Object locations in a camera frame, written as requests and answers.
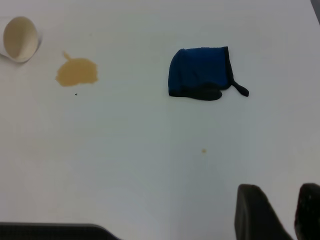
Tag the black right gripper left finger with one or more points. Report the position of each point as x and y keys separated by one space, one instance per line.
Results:
x=255 y=217

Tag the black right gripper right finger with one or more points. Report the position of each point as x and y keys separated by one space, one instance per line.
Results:
x=310 y=215

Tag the blue cloth with black trim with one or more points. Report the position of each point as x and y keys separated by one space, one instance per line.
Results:
x=197 y=70

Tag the white paper coffee cup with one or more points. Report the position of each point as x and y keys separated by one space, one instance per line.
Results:
x=21 y=37

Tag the small tan drop stain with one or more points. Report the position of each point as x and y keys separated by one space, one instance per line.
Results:
x=204 y=150

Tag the tan coffee spill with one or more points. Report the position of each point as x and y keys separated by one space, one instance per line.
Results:
x=77 y=73

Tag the black rounded base plate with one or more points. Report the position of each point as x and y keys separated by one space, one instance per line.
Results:
x=50 y=232

